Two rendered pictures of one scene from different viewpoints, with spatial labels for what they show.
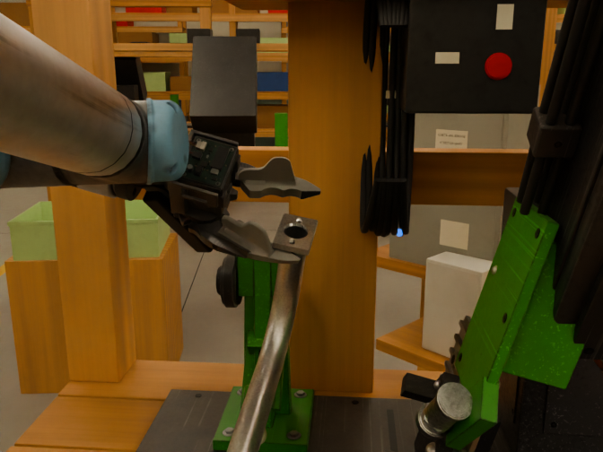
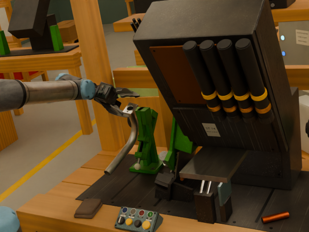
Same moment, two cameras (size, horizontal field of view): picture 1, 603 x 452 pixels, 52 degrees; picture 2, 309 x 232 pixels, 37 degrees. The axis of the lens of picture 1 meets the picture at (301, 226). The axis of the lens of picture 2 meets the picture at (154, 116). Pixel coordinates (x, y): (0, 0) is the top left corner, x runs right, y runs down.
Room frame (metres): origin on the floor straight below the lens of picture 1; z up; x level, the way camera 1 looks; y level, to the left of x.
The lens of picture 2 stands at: (-0.81, -0.84, 1.80)
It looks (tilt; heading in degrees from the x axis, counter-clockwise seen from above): 20 degrees down; 27
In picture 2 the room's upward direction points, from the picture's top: 9 degrees counter-clockwise
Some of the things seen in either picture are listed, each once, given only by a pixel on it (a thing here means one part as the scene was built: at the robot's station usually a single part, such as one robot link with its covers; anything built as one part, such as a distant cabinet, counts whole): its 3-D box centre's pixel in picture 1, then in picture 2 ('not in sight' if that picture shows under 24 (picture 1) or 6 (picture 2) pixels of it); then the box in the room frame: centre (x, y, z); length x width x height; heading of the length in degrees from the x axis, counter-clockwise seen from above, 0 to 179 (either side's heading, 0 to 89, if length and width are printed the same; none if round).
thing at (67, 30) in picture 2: not in sight; (68, 33); (8.10, 5.63, 0.22); 1.20 x 0.81 x 0.44; 6
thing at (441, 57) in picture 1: (466, 55); not in sight; (0.87, -0.23, 1.42); 0.17 x 0.12 x 0.15; 85
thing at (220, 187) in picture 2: not in sight; (226, 197); (0.49, -0.39, 0.97); 0.10 x 0.02 x 0.14; 175
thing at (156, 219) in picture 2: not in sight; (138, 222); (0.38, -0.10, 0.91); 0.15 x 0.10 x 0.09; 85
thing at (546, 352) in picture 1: (531, 304); (186, 130); (0.60, -0.24, 1.17); 0.13 x 0.12 x 0.20; 85
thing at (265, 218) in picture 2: not in sight; (275, 217); (0.49, -0.56, 0.91); 0.09 x 0.02 x 0.02; 124
